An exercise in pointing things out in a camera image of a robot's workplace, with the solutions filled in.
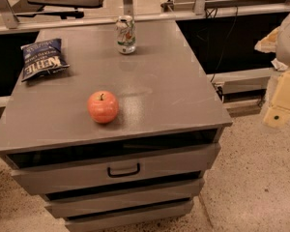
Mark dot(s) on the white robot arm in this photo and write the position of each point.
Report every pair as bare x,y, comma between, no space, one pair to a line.
278,41

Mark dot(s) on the grey drawer cabinet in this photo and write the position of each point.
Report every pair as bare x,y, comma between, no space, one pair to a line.
115,139

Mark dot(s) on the grey middle drawer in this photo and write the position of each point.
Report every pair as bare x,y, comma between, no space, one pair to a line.
124,198

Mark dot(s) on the grey top drawer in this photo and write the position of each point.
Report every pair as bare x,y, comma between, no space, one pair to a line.
90,173

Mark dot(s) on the blue Kettle chips bag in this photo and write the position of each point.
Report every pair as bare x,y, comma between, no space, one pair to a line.
42,58

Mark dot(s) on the white crumpled packet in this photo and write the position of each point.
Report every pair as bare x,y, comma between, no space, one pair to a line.
279,66

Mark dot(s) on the black drawer handle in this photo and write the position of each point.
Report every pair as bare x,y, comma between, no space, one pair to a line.
123,171

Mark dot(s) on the black office chair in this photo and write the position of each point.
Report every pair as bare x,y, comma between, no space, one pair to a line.
30,8

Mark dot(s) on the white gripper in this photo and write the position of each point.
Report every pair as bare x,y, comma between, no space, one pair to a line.
289,43

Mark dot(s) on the white 7up soda can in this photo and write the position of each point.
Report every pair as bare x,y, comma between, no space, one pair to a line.
125,32

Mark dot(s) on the grey drawer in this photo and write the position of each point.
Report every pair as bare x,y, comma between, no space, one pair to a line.
169,210
124,198
90,173

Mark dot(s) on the metal railing frame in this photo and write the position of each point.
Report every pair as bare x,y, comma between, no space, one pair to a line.
141,10

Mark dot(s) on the grey bottom drawer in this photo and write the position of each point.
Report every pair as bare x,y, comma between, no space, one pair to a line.
169,210

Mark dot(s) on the red apple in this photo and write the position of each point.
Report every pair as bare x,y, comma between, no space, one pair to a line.
103,107

